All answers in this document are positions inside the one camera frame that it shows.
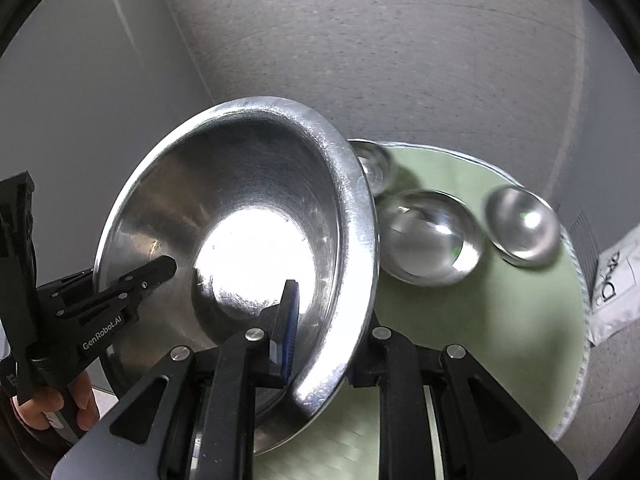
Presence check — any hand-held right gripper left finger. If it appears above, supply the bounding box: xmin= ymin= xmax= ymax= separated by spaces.
xmin=50 ymin=279 xmax=301 ymax=480

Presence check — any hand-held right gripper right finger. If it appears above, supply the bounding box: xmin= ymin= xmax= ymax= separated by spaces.
xmin=348 ymin=310 xmax=576 ymax=480

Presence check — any person's left hand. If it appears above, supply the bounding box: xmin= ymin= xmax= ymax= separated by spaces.
xmin=14 ymin=369 xmax=102 ymax=432

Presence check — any white printed plastic bag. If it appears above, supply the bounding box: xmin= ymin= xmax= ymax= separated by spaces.
xmin=589 ymin=229 xmax=640 ymax=347

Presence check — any round green tray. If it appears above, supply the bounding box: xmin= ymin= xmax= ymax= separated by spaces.
xmin=252 ymin=139 xmax=592 ymax=480

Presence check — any small steel bowl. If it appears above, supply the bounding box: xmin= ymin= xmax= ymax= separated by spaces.
xmin=348 ymin=139 xmax=395 ymax=197
xmin=482 ymin=185 xmax=559 ymax=268

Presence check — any large steel bowl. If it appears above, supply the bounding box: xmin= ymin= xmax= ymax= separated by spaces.
xmin=92 ymin=95 xmax=379 ymax=457

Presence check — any dark ribbed grille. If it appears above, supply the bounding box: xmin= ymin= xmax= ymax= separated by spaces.
xmin=569 ymin=211 xmax=602 ymax=307

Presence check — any medium steel bowl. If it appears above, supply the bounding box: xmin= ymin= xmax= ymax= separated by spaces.
xmin=376 ymin=189 xmax=485 ymax=289

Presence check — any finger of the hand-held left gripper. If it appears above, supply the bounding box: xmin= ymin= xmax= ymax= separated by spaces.
xmin=92 ymin=255 xmax=177 ymax=312

